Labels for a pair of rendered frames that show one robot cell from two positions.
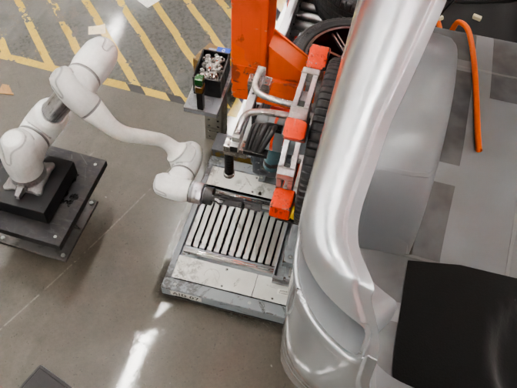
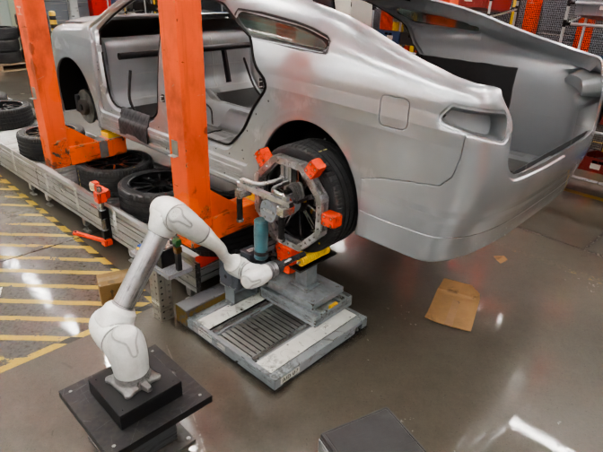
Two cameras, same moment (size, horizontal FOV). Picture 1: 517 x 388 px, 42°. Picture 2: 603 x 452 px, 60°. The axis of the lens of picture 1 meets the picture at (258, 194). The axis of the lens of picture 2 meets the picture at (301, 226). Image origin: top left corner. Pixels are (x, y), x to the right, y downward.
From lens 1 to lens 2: 2.36 m
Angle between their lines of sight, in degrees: 52
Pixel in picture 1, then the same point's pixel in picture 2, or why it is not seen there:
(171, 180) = (257, 268)
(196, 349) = (333, 390)
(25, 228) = (172, 411)
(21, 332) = not seen: outside the picture
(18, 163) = (143, 348)
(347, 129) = (417, 67)
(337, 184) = (445, 76)
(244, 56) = (197, 205)
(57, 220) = (185, 388)
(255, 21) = (202, 170)
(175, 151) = (235, 258)
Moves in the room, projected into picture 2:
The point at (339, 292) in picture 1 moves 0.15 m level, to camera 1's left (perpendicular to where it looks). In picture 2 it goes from (493, 101) to (485, 108)
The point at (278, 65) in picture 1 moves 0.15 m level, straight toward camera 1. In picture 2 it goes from (215, 203) to (234, 208)
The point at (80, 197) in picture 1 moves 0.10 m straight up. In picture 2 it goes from (176, 369) to (174, 352)
